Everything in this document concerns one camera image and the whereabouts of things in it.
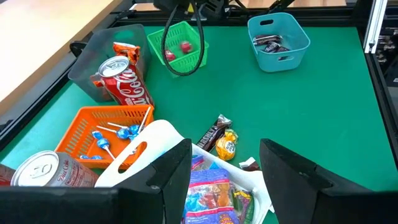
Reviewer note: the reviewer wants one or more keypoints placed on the white aluminium post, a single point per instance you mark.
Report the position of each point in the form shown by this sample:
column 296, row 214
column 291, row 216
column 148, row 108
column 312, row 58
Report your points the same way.
column 374, row 25

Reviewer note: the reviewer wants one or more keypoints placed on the teal plastic bin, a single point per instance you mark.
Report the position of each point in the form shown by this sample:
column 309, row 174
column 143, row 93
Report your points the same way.
column 298, row 34

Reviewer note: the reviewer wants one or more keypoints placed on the dark red plastic bin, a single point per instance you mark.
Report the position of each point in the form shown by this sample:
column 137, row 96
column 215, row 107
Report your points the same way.
column 6, row 175

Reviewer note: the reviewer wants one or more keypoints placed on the white plastic bin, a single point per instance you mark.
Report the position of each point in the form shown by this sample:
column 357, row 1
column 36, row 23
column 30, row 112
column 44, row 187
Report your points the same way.
column 155, row 137

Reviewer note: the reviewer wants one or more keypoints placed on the green candy bag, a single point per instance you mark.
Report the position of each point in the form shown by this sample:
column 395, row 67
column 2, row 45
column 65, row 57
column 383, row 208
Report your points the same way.
column 244, row 205

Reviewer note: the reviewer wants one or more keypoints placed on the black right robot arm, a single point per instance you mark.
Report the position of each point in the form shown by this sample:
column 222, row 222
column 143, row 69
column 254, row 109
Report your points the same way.
column 211, row 9

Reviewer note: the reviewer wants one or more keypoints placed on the blue Haribo candy bag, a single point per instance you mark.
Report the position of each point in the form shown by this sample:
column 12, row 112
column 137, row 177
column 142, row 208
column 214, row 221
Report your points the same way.
column 205, row 162

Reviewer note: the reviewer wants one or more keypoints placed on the purple candy bag clear window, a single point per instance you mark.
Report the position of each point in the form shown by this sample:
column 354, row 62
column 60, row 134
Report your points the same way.
column 208, row 186

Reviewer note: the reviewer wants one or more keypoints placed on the red Coca-Cola can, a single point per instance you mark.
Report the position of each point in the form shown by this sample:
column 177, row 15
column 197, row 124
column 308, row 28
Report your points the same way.
column 124, row 84

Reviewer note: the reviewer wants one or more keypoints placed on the dark green plastic bin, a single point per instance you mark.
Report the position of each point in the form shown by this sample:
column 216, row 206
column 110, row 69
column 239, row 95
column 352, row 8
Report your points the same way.
column 90, row 62

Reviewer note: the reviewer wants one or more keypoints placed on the blue lollipop white stick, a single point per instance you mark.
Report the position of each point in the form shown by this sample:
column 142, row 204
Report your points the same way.
column 122, row 133
column 134, row 129
column 90, row 157
column 102, row 143
column 144, row 119

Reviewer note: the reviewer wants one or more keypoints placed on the green plastic basket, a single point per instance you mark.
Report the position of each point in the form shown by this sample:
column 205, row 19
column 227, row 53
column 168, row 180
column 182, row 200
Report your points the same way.
column 186, row 63

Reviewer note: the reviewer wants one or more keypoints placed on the orange plastic basket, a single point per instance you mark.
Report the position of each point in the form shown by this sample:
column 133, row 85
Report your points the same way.
column 77, row 124

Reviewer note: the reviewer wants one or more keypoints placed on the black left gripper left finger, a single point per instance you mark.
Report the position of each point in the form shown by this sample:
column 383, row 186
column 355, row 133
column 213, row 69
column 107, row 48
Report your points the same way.
column 168, row 186

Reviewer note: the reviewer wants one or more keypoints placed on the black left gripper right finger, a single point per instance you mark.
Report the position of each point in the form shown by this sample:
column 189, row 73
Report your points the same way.
column 289, row 186

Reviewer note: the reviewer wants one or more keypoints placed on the tan wooden desk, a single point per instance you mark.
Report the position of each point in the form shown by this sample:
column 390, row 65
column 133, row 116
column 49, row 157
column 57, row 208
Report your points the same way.
column 46, row 37

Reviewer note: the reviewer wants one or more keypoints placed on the silver Diet Coke can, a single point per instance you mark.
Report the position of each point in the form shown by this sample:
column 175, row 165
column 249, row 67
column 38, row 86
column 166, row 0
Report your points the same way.
column 56, row 171

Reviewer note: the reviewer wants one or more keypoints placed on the yellow wrapped round candy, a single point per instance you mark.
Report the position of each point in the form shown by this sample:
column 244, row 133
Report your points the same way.
column 226, row 147

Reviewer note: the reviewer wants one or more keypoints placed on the black desk leg bracket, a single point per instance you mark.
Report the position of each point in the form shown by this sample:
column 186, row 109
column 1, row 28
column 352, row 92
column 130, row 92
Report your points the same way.
column 77, row 49

